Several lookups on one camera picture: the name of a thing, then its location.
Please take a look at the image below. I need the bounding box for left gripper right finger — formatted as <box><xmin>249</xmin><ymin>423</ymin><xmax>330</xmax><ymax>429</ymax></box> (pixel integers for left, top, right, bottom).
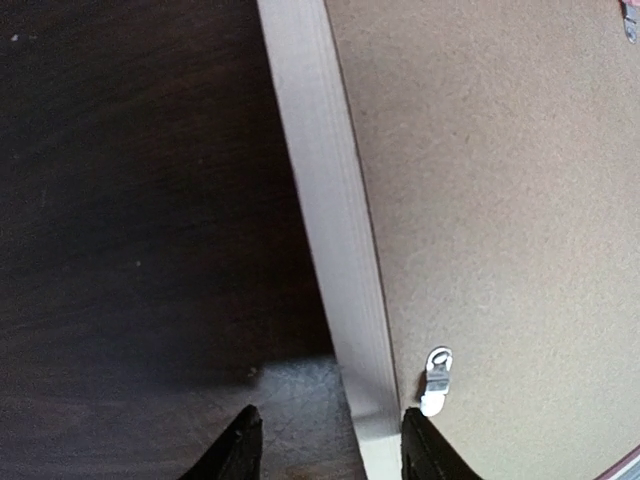
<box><xmin>401</xmin><ymin>407</ymin><xmax>481</xmax><ymax>480</ymax></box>

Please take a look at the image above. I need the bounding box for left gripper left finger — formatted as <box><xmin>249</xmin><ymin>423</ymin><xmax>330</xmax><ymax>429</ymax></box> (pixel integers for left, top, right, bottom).
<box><xmin>179</xmin><ymin>405</ymin><xmax>263</xmax><ymax>480</ymax></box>

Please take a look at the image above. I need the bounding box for pink wooden picture frame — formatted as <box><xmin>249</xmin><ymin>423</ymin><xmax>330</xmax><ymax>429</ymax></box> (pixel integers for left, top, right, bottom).
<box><xmin>258</xmin><ymin>1</ymin><xmax>639</xmax><ymax>479</ymax></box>

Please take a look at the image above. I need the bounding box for brown backing board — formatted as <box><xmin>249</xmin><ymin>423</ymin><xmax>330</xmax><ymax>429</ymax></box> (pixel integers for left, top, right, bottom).
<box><xmin>327</xmin><ymin>1</ymin><xmax>639</xmax><ymax>479</ymax></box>

